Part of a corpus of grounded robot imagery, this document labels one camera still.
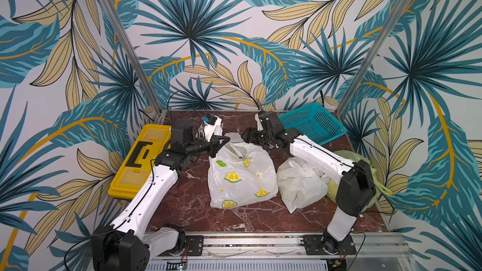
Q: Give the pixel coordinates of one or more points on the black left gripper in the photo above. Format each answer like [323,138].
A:
[214,144]

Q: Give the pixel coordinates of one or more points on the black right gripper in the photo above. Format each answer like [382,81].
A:
[254,136]

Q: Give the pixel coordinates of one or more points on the white lemon plastic bag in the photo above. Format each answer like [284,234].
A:
[300,184]

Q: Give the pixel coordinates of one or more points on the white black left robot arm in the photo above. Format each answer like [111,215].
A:
[124,243]

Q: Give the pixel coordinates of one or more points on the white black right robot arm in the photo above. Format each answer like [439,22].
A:
[356,186]

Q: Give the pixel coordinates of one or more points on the teal plastic basket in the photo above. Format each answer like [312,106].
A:
[314,121]

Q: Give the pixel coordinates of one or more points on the yellow tool box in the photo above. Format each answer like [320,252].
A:
[135,169]

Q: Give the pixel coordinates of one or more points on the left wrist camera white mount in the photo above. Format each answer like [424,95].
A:
[213,127]

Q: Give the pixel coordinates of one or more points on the aluminium right frame post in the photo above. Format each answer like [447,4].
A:
[391,21]

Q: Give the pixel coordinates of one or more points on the aluminium frame post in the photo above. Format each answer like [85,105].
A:
[391,21]
[120,31]

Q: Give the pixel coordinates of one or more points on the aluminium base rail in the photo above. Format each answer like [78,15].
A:
[288,251]

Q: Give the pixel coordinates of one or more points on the aluminium left frame post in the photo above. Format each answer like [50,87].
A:
[120,31]

